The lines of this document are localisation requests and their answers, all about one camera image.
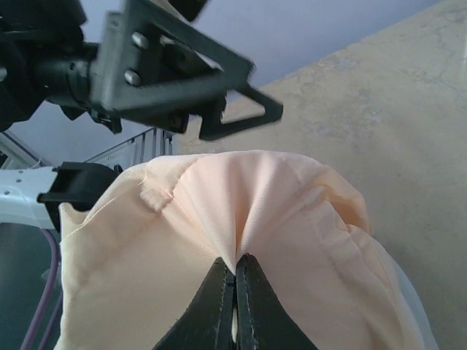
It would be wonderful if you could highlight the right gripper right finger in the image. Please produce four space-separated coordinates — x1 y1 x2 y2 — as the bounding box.
236 254 317 350

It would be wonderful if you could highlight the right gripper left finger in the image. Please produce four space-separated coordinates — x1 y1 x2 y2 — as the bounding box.
155 257 234 350

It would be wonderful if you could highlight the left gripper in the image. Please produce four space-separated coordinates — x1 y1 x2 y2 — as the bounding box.
1 1 253 133

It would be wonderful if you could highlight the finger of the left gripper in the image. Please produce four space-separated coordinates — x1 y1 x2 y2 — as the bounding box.
198 87 284 141

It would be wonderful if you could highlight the peach beige bra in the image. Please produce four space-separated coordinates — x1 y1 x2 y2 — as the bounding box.
56 151 425 349

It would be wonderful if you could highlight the white mesh laundry bag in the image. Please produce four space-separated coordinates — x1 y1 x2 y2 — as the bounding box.
390 256 439 350

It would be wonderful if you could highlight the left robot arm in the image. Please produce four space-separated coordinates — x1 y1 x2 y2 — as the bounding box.
1 1 283 230

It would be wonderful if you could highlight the aluminium rail frame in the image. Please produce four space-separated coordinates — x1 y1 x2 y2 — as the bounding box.
1 128 177 170

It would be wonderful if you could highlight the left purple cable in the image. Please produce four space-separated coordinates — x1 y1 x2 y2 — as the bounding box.
20 227 63 350

